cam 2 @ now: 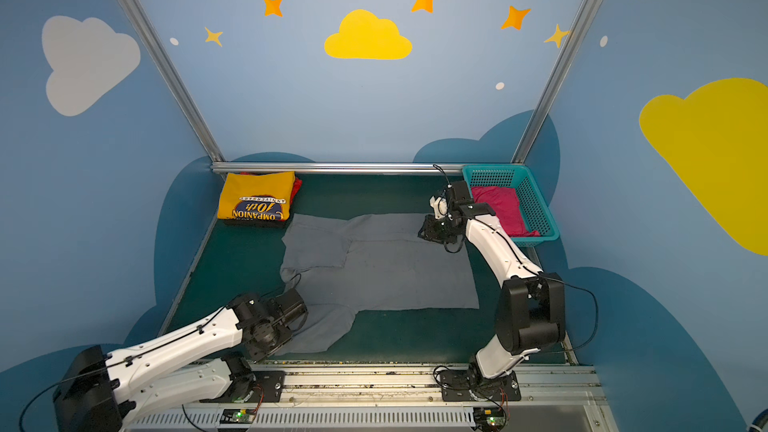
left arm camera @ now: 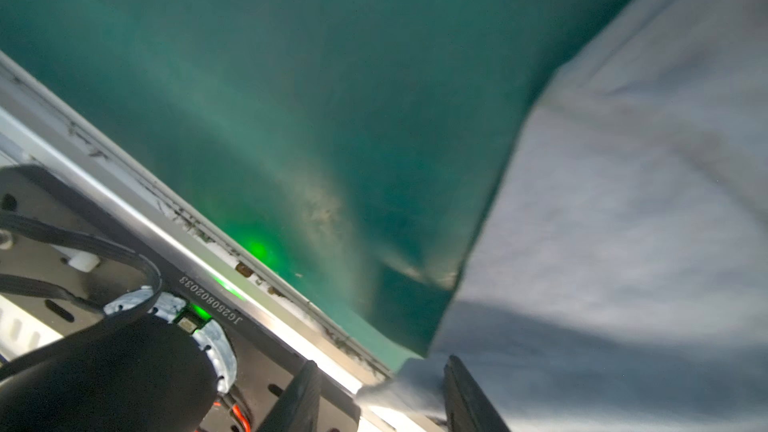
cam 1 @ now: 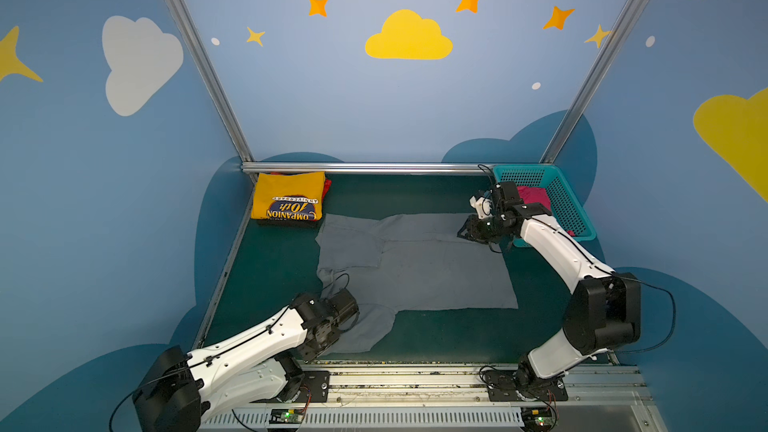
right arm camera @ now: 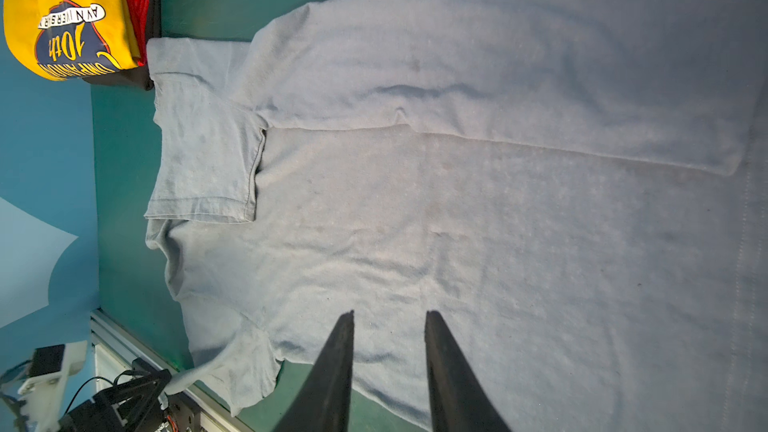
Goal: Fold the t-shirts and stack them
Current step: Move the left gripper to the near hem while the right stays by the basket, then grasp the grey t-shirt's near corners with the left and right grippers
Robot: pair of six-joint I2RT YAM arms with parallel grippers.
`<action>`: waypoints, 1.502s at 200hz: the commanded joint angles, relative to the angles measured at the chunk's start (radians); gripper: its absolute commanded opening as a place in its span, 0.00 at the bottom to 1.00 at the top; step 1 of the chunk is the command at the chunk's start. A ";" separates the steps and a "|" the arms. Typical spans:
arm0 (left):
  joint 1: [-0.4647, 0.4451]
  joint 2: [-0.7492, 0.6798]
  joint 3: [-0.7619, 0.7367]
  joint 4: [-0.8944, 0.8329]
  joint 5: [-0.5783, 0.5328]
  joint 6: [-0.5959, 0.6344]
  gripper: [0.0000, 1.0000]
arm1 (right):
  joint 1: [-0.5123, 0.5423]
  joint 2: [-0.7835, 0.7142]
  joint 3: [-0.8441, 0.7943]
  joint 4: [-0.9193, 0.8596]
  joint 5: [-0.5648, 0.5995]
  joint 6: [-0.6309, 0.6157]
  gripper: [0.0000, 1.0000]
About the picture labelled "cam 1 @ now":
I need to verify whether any grey t-shirt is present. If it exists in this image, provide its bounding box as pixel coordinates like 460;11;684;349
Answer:
316;213;518;354

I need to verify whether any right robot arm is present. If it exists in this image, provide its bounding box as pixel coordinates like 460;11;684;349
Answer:
458;198;641;397

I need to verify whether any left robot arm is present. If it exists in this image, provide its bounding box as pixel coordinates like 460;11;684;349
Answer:
130;289;359;431

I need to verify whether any magenta t-shirt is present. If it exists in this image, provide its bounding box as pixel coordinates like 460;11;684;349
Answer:
517;186;553;219

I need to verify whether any teal plastic basket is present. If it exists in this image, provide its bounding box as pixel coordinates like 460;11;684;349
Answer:
492;164;597;242

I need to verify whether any left controller board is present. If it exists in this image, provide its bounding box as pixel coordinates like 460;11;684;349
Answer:
268;409;304;425

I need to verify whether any controller board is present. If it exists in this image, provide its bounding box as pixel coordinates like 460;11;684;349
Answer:
521;408;557;432
268;409;304;425

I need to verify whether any folded yellow t-shirt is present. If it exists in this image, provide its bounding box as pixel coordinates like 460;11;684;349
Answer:
250;172;326;222

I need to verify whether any folded red t-shirt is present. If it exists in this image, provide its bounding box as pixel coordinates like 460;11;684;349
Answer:
323;178;332;197

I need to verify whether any right controller board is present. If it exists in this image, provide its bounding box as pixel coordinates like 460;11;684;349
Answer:
521;408;557;432

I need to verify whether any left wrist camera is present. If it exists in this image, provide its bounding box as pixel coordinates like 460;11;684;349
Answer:
328;288;359;326

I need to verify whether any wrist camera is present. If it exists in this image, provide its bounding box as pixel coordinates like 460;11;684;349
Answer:
469;181;524;219
328;288;359;326

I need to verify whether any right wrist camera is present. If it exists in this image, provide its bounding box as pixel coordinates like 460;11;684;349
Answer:
469;181;524;219

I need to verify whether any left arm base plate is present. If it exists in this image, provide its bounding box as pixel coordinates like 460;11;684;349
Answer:
288;370;331;404

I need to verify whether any front aluminium rail bed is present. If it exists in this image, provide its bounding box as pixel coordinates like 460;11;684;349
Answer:
196;361;667;431

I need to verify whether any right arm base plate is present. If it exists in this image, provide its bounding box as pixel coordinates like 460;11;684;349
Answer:
478;367;568;402

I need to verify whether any right aluminium post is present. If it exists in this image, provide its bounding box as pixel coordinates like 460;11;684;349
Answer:
539;0;650;165

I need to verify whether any aluminium post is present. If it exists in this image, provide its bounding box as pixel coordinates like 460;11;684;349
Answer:
140;0;254;163
539;0;650;165

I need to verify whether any aluminium back rail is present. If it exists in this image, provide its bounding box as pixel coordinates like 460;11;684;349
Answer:
241;162;498;176

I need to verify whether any left aluminium post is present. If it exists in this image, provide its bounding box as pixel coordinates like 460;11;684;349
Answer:
140;0;254;163

